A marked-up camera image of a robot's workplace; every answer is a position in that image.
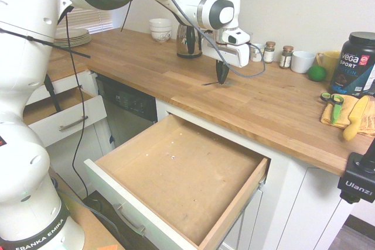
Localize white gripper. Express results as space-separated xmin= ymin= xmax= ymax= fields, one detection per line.
xmin=203 ymin=38 xmax=251 ymax=84

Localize silver metal fork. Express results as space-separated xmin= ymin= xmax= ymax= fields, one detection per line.
xmin=201 ymin=78 xmax=236 ymax=87

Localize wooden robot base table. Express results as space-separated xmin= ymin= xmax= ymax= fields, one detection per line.
xmin=46 ymin=165 xmax=127 ymax=250

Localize large open wooden drawer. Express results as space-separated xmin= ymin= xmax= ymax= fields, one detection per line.
xmin=84 ymin=114 xmax=272 ymax=250

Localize small open white drawer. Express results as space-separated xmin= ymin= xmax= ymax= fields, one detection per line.
xmin=22 ymin=87 xmax=108 ymax=148

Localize small white printed cup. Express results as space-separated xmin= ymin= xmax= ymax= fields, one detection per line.
xmin=250 ymin=43 xmax=267 ymax=63

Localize spice jar with green label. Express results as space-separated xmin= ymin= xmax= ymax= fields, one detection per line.
xmin=262 ymin=41 xmax=277 ymax=64

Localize spice jar with dark contents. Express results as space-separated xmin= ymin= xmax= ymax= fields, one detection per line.
xmin=279 ymin=45 xmax=294 ymax=70

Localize stacked white bowls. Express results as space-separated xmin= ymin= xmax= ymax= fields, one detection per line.
xmin=148 ymin=18 xmax=172 ymax=43

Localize plain white cup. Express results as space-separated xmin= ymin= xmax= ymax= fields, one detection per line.
xmin=290 ymin=50 xmax=316 ymax=74

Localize green lime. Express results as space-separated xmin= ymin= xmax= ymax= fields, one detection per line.
xmin=306 ymin=65 xmax=328 ymax=82

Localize black steel dishwasher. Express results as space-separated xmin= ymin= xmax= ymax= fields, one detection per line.
xmin=95 ymin=73 xmax=159 ymax=148

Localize yellow mug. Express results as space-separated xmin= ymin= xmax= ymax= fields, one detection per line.
xmin=315 ymin=50 xmax=342 ymax=78

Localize black Vega protein tub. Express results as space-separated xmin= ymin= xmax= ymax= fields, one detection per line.
xmin=328 ymin=31 xmax=375 ymax=98

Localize window blinds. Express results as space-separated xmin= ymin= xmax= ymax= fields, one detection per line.
xmin=55 ymin=8 xmax=114 ymax=39

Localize yellow knife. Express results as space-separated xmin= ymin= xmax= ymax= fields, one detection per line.
xmin=342 ymin=95 xmax=370 ymax=142

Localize stack of beige plates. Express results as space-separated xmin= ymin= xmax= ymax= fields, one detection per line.
xmin=53 ymin=29 xmax=92 ymax=48

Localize white kitchen cabinet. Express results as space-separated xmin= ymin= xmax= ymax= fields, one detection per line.
xmin=25 ymin=70 xmax=357 ymax=250

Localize yellow folded cloth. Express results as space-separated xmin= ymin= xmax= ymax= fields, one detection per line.
xmin=320 ymin=94 xmax=375 ymax=137

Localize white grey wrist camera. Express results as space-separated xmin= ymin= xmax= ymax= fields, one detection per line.
xmin=221 ymin=29 xmax=251 ymax=46

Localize steel kettle with black handle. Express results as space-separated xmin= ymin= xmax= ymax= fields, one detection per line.
xmin=176 ymin=23 xmax=203 ymax=59

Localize green handled scissors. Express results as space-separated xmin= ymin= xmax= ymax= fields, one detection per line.
xmin=320 ymin=92 xmax=343 ymax=125

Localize thin black cable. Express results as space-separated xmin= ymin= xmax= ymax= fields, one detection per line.
xmin=64 ymin=12 xmax=88 ymax=198

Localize silver handle of small drawer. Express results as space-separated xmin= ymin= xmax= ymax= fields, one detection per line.
xmin=58 ymin=115 xmax=89 ymax=132

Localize black Ulanzi camera mount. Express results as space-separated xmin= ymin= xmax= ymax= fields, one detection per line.
xmin=337 ymin=135 xmax=375 ymax=204

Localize silver handle of large drawer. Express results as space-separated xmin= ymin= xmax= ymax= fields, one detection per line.
xmin=112 ymin=203 xmax=146 ymax=237

